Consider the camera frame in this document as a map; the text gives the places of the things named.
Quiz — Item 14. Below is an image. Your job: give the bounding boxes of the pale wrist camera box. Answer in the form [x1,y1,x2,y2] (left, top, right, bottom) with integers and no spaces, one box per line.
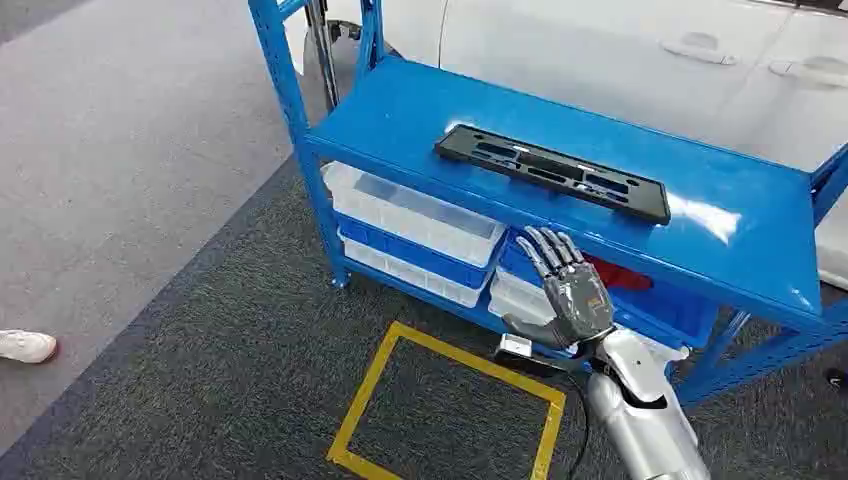
[493,333,578,379]

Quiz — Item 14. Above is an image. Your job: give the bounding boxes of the black cable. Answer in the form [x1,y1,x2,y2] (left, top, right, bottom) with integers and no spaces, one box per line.
[566,374,592,480]

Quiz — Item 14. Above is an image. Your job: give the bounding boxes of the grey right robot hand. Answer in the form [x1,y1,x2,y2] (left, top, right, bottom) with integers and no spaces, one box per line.
[501,226,616,351]

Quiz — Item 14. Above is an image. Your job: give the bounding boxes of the red part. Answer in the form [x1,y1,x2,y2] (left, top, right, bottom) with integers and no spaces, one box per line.
[582,253,654,293]

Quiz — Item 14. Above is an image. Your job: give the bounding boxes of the white car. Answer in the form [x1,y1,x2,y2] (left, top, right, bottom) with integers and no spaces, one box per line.
[284,0,848,293]

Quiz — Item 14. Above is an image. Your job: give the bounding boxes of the yellow tape square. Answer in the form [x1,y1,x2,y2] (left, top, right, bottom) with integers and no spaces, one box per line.
[325,321,568,480]

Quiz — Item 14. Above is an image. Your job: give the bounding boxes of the white car door handle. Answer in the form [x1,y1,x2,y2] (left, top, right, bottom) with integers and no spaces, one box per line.
[768,56,848,89]
[660,33,738,67]

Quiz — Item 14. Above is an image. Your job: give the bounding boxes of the black plastic slotted plate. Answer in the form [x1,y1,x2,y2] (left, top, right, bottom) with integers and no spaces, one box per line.
[433,123,672,227]

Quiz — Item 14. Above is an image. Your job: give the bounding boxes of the clear plastic bin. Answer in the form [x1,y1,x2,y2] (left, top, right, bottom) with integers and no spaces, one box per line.
[322,160,508,270]

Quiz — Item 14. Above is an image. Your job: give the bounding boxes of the person's white shoe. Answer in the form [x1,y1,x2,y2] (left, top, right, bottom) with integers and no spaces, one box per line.
[0,329,59,365]

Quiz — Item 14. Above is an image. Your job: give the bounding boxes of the blue metal shelf cart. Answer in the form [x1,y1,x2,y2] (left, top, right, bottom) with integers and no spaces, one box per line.
[248,0,848,409]

